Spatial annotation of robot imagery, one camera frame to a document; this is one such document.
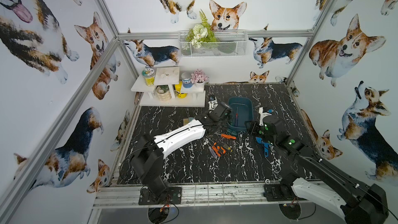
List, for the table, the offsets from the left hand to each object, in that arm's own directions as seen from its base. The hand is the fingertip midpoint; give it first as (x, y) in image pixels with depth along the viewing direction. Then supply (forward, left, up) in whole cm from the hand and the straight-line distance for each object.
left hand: (221, 109), depth 85 cm
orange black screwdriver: (-8, -4, -17) cm, 19 cm away
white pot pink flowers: (+18, +12, +7) cm, 23 cm away
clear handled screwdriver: (-16, +5, -17) cm, 24 cm away
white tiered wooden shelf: (+21, +15, -16) cm, 30 cm away
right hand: (-8, -15, +2) cm, 17 cm away
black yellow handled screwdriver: (-15, -3, -16) cm, 22 cm away
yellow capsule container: (+20, +26, -4) cm, 33 cm away
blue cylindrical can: (+19, +19, +2) cm, 27 cm away
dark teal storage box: (+14, -19, -17) cm, 29 cm away
